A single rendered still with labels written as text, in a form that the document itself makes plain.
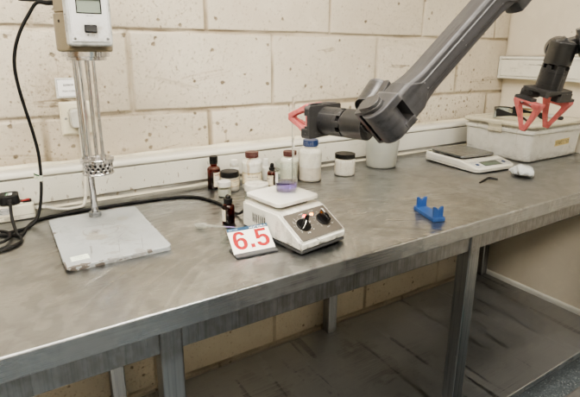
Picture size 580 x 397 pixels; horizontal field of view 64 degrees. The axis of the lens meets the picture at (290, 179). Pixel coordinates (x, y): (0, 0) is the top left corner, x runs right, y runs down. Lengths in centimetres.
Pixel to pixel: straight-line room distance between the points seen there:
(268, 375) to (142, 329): 98
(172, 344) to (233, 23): 96
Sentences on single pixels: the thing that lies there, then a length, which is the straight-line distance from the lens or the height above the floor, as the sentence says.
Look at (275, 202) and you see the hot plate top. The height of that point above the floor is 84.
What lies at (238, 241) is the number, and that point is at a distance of 96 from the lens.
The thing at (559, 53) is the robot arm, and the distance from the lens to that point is 120.
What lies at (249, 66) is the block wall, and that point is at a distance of 150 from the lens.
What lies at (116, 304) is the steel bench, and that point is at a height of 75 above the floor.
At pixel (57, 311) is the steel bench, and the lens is 84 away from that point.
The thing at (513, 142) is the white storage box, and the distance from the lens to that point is 193.
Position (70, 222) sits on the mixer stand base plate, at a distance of 119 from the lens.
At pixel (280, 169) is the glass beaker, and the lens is 102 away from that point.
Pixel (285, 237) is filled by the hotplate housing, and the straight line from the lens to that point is 96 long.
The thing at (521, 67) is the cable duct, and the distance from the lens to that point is 230.
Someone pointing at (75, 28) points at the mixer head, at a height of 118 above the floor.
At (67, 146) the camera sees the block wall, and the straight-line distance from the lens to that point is 136.
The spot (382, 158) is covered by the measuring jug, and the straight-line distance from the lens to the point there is 164.
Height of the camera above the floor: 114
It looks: 15 degrees down
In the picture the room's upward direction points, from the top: straight up
